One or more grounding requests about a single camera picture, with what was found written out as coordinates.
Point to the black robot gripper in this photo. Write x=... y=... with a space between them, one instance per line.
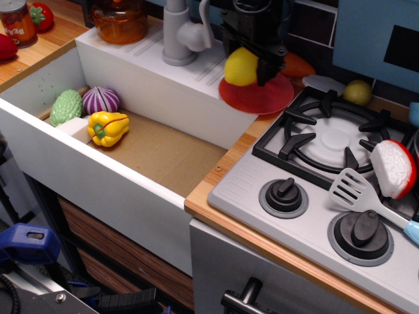
x=260 y=27

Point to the yellow plastic lemon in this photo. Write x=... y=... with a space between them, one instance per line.
x=241 y=67

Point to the red plastic plate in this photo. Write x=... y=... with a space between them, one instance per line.
x=273 y=97

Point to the orange toy carrot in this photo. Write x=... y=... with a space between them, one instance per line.
x=297 y=67

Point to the grey toy faucet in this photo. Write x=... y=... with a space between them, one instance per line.
x=183 y=39

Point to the white round lid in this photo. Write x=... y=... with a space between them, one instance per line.
x=324 y=84

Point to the black stove grate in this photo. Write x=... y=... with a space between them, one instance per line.
x=317 y=137

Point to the yellow toy potato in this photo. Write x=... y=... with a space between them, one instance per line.
x=358 y=92

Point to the orange transparent toy pot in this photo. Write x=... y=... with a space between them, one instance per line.
x=119 y=22

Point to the grey toy stove top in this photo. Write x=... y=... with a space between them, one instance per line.
x=395 y=282

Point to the small black stove knob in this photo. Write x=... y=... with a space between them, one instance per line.
x=283 y=198

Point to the white toy sink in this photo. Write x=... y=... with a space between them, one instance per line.
x=134 y=168

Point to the purple toy onion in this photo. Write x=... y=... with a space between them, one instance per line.
x=99 y=99

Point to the yellow toy bell pepper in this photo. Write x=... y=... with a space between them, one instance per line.
x=106 y=129

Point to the grey toy spatula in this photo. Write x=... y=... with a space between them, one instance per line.
x=354 y=192

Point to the blue toy cup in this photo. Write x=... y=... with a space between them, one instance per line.
x=414 y=114

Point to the red white toy sushi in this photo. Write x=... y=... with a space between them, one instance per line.
x=394 y=167

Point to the white foam block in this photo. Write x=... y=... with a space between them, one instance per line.
x=76 y=128

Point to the green toy bitter gourd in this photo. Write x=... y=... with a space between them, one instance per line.
x=67 y=106

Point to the red toy strawberry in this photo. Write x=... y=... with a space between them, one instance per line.
x=42 y=16

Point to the large black stove knob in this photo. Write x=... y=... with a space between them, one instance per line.
x=361 y=238

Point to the toy soup can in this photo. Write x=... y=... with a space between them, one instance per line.
x=17 y=22

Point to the red toy pepper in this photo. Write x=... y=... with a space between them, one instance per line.
x=8 y=48

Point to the blue clamp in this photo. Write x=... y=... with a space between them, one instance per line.
x=29 y=244

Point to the metal oven door handle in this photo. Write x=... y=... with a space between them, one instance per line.
x=246 y=301

